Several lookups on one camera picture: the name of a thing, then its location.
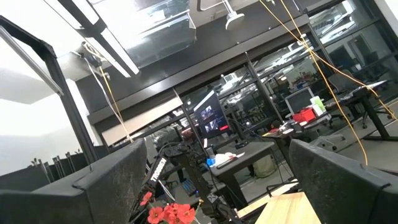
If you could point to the black folding partition screen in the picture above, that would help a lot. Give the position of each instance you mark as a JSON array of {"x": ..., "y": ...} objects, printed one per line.
[{"x": 25, "y": 180}]

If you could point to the red plastic box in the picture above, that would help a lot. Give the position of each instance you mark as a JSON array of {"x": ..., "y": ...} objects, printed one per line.
[{"x": 304, "y": 115}]

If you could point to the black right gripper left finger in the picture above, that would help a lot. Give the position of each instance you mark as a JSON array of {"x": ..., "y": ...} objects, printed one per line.
[{"x": 93, "y": 202}]

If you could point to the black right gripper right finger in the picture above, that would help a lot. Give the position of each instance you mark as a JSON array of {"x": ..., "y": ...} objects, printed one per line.
[{"x": 342, "y": 199}]

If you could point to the red artificial flower bunch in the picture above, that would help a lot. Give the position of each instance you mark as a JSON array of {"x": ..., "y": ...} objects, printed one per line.
[{"x": 185, "y": 213}]

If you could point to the light green container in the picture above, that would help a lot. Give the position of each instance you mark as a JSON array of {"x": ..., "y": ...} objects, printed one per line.
[{"x": 317, "y": 102}]

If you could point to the black aluminium rig frame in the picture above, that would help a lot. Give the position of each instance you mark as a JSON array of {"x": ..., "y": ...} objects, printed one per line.
[{"x": 66, "y": 102}]

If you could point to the backlit computer keyboard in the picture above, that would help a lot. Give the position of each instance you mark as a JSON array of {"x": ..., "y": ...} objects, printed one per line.
[{"x": 189, "y": 186}]

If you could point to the black desk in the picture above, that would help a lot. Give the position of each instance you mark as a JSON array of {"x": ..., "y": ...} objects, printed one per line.
[
  {"x": 373, "y": 115},
  {"x": 242, "y": 155}
]

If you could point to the black computer monitor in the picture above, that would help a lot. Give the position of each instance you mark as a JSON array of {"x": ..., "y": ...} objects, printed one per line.
[{"x": 211, "y": 115}]

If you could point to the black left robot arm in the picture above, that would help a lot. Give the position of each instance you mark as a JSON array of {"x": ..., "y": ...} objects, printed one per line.
[{"x": 192, "y": 174}]

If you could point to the grey laptop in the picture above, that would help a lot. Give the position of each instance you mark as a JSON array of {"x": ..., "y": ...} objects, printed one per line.
[{"x": 298, "y": 99}]

